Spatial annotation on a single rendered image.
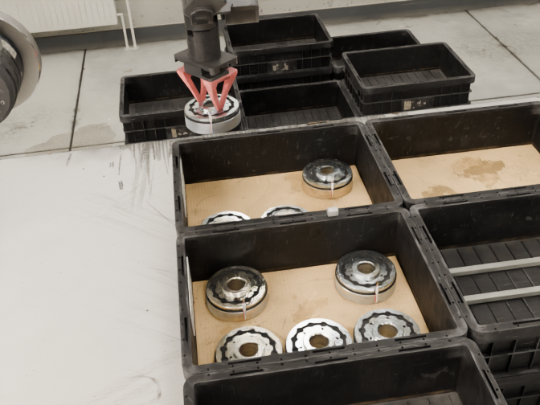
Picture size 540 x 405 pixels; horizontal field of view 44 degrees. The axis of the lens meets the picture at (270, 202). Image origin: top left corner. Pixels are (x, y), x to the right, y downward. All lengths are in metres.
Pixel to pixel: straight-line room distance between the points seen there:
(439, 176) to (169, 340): 0.64
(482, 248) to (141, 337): 0.65
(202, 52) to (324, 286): 0.45
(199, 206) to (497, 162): 0.64
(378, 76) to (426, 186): 1.23
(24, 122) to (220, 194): 2.30
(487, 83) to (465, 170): 2.24
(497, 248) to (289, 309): 0.40
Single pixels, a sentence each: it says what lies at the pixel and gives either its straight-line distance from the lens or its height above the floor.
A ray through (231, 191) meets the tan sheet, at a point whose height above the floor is 0.83.
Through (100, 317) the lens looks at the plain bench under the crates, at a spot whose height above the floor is 0.70.
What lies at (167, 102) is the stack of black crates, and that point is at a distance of 2.47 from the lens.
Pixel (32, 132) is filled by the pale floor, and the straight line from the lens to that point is 3.47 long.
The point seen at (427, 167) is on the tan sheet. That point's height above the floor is 0.83.
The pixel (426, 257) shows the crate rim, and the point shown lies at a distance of 1.08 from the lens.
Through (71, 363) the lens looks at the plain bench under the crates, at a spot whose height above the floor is 0.70.
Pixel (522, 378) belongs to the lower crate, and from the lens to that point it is 1.10.
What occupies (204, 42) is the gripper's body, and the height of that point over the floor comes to 1.18.
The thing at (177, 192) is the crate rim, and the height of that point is 0.93.
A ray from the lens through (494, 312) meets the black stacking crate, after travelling 1.16.
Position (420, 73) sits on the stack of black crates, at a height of 0.49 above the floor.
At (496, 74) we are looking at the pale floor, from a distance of 3.80.
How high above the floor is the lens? 1.64
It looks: 37 degrees down
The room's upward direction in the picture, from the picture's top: 3 degrees counter-clockwise
